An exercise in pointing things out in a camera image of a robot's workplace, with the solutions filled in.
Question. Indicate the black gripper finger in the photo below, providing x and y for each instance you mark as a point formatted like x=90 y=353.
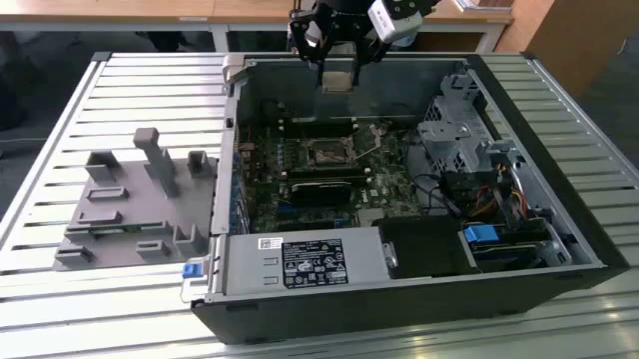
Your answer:
x=371 y=48
x=306 y=45

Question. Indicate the silver topped CPU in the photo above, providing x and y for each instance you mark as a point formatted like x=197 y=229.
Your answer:
x=338 y=79

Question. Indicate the CPU socket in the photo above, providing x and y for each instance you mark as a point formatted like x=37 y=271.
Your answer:
x=327 y=153

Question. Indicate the pale blue teach pendant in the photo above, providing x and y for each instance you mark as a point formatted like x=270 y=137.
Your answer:
x=405 y=43

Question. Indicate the metal drive cage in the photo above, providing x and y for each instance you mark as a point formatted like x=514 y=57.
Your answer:
x=445 y=131

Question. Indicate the wooden desk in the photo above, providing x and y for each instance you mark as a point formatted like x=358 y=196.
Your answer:
x=125 y=9

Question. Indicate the green motherboard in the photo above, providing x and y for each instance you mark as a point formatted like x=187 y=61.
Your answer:
x=394 y=194

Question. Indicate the black graphics card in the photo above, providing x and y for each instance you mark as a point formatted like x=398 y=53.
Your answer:
x=319 y=194

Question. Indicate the wooden cabinet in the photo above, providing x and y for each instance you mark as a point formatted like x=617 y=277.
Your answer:
x=574 y=37

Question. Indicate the silver chipset heat sink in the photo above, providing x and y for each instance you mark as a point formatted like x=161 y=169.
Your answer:
x=371 y=217

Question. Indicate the blue disk carrier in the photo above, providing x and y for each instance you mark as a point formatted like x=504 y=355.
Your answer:
x=481 y=235

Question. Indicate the black plastic shroud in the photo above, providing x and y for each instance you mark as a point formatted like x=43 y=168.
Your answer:
x=425 y=250

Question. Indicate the grey parts rack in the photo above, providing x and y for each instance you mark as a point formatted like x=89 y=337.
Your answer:
x=135 y=209

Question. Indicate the green RAM stick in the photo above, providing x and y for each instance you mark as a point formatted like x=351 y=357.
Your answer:
x=127 y=229

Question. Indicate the silver power supply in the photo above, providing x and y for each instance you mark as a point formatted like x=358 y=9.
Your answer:
x=250 y=269

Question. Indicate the blue case latch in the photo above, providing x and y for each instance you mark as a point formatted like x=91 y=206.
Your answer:
x=193 y=271

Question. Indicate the black PC case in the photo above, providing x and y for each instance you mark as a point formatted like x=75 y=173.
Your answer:
x=350 y=318

